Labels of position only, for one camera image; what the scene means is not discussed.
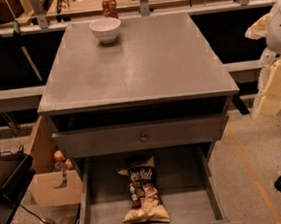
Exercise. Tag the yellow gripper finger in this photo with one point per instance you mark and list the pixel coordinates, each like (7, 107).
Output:
(258, 29)
(270, 104)

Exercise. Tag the brown chip bag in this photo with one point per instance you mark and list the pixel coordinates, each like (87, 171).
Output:
(145, 197)

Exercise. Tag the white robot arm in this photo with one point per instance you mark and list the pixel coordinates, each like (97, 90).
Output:
(272, 51)

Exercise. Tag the closed top drawer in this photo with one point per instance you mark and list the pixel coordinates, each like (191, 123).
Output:
(125, 138)

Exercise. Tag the grey wooden drawer cabinet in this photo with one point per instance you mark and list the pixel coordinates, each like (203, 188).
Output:
(159, 68)

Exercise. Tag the open middle drawer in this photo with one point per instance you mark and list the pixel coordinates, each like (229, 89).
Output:
(162, 186)

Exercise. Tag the round metal drawer knob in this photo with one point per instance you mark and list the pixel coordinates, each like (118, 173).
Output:
(143, 138)

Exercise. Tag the red soda can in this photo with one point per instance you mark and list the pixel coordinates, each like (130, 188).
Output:
(109, 8)

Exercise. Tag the white ceramic bowl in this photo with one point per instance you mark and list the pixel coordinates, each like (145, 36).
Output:
(105, 29)

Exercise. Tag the orange apple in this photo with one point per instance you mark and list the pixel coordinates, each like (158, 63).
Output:
(58, 156)
(68, 164)

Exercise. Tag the black tray cart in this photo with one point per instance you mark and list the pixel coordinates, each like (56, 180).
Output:
(16, 173)

